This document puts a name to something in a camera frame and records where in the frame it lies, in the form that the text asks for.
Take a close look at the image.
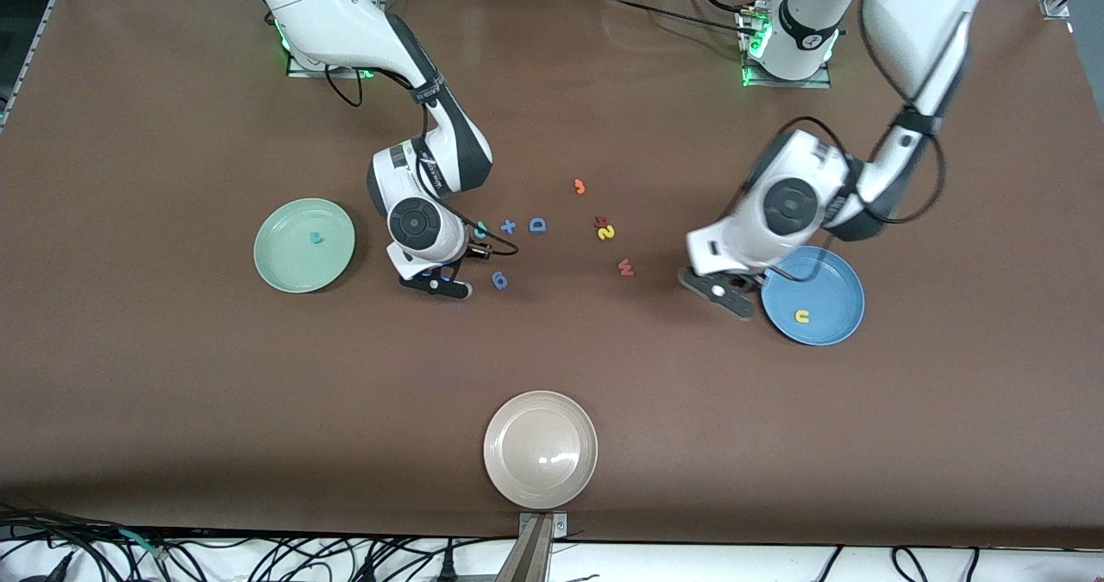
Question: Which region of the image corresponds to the pale green plate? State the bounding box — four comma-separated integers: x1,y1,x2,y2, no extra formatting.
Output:
253,197,356,295

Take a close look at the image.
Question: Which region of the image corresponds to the teal floor cable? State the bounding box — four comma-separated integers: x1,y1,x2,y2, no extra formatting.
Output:
115,526,166,559

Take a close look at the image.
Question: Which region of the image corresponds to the blue plate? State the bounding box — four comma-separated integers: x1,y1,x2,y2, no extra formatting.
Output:
760,246,866,347

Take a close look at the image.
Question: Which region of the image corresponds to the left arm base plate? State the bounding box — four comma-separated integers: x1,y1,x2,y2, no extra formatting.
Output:
740,4,833,90

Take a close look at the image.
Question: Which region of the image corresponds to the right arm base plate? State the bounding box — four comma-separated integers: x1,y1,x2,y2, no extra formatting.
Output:
286,43,386,78

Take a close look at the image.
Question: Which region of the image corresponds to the beige plate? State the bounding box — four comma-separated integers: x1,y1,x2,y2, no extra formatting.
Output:
483,390,599,511

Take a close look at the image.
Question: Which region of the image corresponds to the aluminium profile post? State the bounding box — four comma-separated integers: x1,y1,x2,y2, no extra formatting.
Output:
496,511,570,582

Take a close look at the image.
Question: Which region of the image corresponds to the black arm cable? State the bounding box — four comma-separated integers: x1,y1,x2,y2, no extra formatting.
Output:
742,0,971,285
323,69,520,258

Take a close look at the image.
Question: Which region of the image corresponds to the black cable on table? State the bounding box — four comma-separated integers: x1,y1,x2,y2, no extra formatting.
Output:
604,0,760,38

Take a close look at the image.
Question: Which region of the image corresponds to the brown table cloth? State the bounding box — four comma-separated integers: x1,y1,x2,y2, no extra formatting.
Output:
0,0,1104,550

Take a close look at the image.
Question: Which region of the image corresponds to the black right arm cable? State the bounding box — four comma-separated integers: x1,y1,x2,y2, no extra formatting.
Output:
323,69,520,258

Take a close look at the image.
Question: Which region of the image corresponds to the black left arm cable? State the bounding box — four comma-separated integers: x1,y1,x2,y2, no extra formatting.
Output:
742,0,971,285

